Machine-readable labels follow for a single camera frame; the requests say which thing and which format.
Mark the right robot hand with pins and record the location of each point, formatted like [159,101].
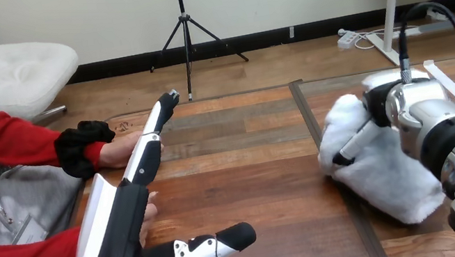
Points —
[380,106]

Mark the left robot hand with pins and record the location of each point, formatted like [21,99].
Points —
[111,241]

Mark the person's hand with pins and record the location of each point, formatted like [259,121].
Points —
[149,216]
[119,152]

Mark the white towel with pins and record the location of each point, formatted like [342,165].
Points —
[387,183]

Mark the white power strip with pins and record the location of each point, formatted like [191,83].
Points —
[347,38]

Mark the black tripod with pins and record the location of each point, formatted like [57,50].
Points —
[185,31]

